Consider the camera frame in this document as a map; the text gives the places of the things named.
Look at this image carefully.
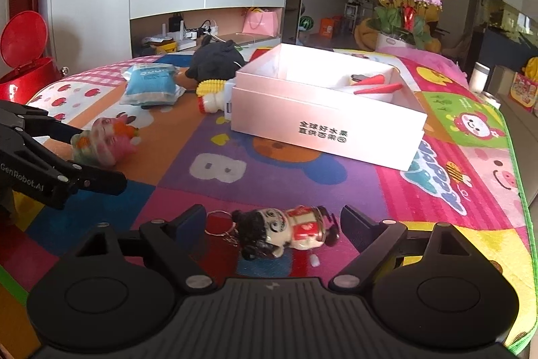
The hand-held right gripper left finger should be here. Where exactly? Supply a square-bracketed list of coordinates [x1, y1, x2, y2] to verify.
[63, 204, 215, 295]

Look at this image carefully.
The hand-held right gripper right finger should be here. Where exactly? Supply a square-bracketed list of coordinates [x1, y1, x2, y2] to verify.
[329, 205, 482, 295]

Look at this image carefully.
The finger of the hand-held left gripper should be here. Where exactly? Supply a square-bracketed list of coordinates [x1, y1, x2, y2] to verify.
[25, 144, 128, 210]
[0, 100, 85, 144]

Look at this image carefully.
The pink squishy toy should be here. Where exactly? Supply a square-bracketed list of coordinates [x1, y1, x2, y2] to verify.
[71, 117, 141, 168]

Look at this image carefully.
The panda figurine keychain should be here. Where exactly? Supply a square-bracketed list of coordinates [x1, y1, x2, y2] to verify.
[205, 205, 341, 265]

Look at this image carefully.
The blue white tissue packet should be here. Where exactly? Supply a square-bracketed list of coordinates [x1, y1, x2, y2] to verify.
[120, 64, 186, 107]

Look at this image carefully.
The white cardboard box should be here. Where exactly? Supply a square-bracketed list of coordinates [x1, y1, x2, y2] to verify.
[230, 43, 428, 171]

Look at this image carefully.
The black plush toy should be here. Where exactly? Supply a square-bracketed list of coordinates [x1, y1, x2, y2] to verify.
[185, 36, 245, 84]

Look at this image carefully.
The colourful cartoon play mat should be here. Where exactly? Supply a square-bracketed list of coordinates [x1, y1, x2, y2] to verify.
[0, 43, 538, 359]

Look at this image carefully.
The red trash bin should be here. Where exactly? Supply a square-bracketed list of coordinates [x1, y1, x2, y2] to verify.
[0, 11, 65, 105]

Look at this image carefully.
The yellow ribbed tube toy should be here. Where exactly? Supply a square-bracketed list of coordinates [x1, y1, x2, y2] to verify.
[195, 78, 234, 97]

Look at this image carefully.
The white power strip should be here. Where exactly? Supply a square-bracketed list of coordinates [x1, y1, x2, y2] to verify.
[185, 20, 219, 39]

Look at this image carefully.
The beige sofa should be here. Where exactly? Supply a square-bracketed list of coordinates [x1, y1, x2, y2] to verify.
[479, 65, 538, 208]

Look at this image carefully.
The white cylinder humidifier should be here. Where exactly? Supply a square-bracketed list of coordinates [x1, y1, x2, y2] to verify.
[468, 63, 491, 93]

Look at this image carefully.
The orange paper bag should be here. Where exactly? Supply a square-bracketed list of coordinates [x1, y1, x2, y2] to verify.
[320, 17, 342, 38]

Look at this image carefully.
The pink gift bag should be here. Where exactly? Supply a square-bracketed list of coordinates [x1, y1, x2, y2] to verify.
[241, 7, 280, 36]

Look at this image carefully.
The red yellow printed gift bag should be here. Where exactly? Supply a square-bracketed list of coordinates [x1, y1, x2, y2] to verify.
[510, 73, 536, 103]

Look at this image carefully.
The potted pink orchid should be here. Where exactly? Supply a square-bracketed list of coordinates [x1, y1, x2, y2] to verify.
[363, 0, 444, 48]

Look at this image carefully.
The glass aquarium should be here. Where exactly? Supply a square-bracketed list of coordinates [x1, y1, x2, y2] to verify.
[475, 0, 538, 69]

